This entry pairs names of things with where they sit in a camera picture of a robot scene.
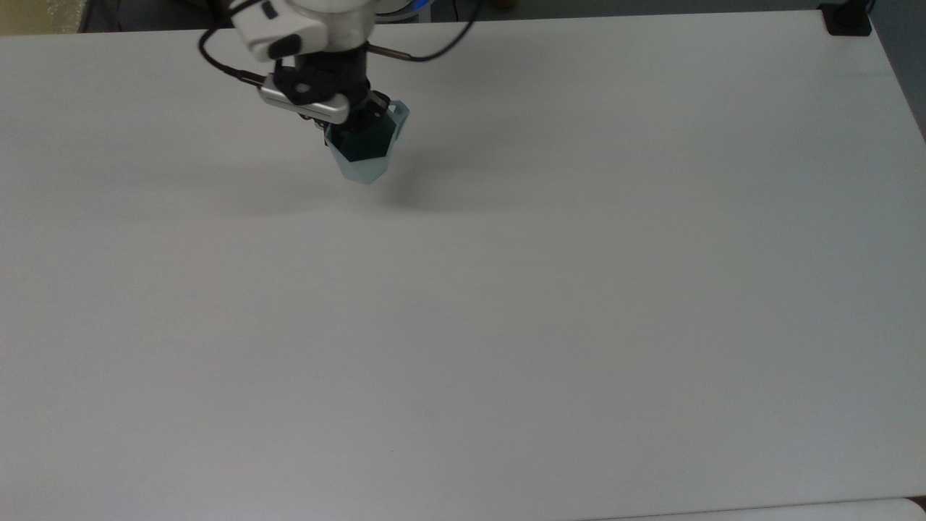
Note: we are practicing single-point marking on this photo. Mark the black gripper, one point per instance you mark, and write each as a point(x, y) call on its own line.
point(329, 76)

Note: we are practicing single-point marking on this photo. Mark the light blue faceted cup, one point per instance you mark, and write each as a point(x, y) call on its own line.
point(362, 171)

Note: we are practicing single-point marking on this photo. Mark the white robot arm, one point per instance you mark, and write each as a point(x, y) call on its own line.
point(333, 22)

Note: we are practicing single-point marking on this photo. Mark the beige panel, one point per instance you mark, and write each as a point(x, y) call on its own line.
point(36, 14)

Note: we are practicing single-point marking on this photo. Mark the black table clamp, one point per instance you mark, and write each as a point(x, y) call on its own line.
point(846, 18)

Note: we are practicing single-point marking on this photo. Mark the white adjacent table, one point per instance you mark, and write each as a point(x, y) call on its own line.
point(796, 511)

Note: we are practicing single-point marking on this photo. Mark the silver gripper-mounted camera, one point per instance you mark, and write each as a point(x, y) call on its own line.
point(304, 105)

